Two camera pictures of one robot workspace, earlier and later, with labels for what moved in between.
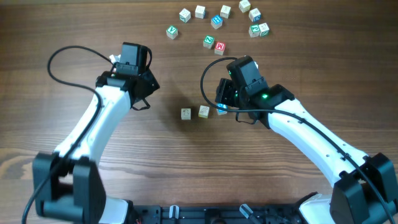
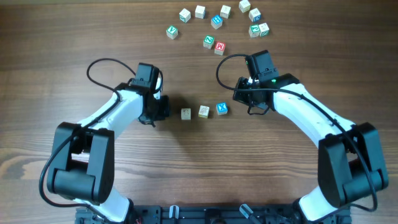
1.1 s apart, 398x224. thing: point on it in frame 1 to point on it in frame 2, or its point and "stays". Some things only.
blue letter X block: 220,112 stays
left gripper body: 152,85 to 160,111
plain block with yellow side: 204,111 stays
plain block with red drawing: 186,114 stays
